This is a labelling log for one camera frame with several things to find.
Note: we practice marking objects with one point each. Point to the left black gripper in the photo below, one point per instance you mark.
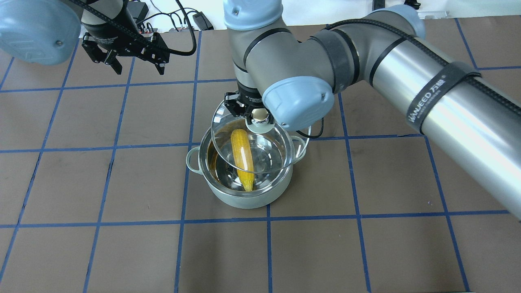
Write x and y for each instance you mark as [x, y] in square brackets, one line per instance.
[102, 33]

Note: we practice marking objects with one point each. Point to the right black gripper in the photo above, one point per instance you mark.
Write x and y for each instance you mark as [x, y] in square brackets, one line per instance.
[249, 97]

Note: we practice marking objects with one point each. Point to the yellow corn cob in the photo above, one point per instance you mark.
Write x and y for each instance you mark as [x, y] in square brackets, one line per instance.
[243, 159]

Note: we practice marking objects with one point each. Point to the glass pot lid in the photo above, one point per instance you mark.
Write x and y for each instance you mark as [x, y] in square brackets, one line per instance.
[292, 148]

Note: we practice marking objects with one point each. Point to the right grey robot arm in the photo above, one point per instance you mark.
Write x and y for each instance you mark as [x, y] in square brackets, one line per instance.
[447, 101]

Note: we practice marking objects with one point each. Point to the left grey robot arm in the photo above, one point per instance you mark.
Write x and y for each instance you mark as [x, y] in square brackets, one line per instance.
[46, 31]

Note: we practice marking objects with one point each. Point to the pale green cooking pot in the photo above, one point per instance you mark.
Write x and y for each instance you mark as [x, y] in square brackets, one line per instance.
[222, 177]

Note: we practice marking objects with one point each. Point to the black power adapter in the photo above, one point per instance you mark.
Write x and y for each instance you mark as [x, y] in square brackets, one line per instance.
[138, 10]

